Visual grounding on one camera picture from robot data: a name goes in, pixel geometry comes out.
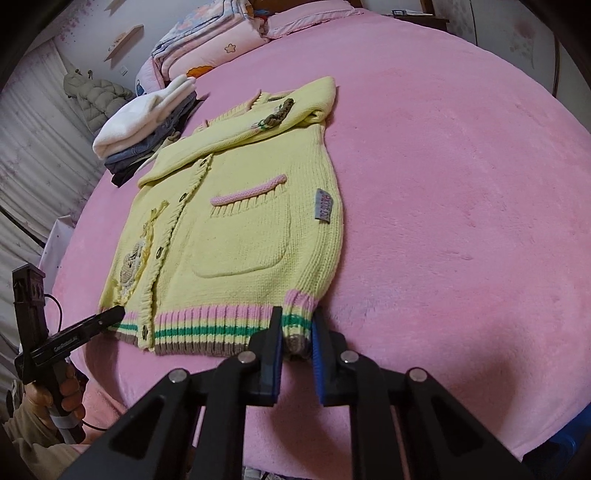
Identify yellow knit cardigan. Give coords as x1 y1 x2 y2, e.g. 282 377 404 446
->
98 76 345 359

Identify pink bed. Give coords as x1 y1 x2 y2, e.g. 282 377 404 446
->
51 0 591 468

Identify person's left forearm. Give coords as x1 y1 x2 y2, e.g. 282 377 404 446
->
0 405 95 480

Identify light wooden wall shelf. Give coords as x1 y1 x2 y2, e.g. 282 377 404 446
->
104 24 145 61

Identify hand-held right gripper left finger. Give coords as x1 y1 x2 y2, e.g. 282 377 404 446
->
69 305 284 480

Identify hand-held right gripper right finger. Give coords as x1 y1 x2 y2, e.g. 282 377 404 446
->
311 308 536 480

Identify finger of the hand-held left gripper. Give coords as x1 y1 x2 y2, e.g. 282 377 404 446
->
79 305 127 337

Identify wooden nightstand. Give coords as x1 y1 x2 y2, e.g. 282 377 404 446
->
392 9 451 34

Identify white dotted rack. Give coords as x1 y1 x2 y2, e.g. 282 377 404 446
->
39 216 77 278

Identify folded blue jeans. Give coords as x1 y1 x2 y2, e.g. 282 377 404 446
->
105 98 205 171

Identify floral wardrobe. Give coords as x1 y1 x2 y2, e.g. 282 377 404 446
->
420 0 591 112

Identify person's left hand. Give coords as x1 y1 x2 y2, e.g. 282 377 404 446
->
21 363 88 432

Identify folded pale green garment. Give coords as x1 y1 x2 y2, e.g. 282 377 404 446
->
139 131 184 174

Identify folded dark garment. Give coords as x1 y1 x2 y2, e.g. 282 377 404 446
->
108 161 145 188

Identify beige puffer jacket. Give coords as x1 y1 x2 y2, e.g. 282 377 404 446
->
64 69 137 135

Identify pink folded quilt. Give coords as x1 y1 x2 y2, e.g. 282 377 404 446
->
159 21 271 82

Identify white printed cushion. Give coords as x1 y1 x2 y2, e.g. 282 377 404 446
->
135 60 167 98

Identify white folded sweater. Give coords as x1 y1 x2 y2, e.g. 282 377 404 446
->
92 76 199 160

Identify pink pillow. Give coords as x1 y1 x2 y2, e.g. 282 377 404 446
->
265 0 366 38

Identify black cable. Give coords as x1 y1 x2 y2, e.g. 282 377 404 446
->
45 294 112 433

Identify white curtain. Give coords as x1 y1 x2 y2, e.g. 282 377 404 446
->
0 37 108 334

